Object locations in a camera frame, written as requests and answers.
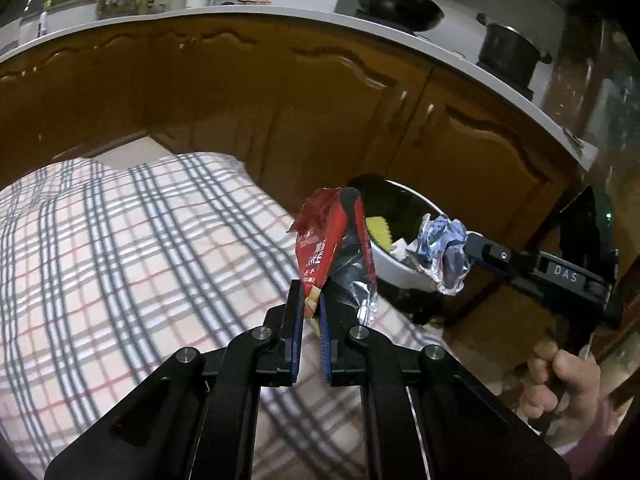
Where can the wooden kitchen cabinet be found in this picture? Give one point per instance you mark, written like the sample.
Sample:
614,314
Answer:
250,105

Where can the yellow wrapper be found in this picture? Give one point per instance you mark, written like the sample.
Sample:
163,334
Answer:
379,232

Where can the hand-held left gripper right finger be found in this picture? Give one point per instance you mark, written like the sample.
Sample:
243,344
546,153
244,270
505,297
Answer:
325,345

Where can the plaid tablecloth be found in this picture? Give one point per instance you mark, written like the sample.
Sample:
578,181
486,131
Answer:
125,260

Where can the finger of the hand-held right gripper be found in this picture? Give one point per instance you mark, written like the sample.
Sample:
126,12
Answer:
520,262

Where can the black cooking pot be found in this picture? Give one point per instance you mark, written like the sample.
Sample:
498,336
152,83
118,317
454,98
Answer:
510,52

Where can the white trash bin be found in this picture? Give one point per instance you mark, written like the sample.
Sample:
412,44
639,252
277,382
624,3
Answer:
400,272

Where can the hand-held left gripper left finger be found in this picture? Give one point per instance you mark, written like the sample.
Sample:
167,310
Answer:
296,330

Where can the person's right forearm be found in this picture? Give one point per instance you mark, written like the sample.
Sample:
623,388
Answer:
597,445

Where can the glass door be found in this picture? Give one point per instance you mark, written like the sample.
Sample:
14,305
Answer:
600,85

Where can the red snack wrapper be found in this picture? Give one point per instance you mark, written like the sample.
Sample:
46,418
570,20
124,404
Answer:
325,240

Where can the white bottle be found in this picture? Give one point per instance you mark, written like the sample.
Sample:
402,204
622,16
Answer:
42,25

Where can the person's right hand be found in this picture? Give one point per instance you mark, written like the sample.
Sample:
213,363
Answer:
575,385

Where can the black bin liner bag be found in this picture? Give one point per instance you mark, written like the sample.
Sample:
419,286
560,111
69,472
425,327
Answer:
395,205

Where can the blue and white foil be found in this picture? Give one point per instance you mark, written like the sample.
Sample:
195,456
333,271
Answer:
445,255

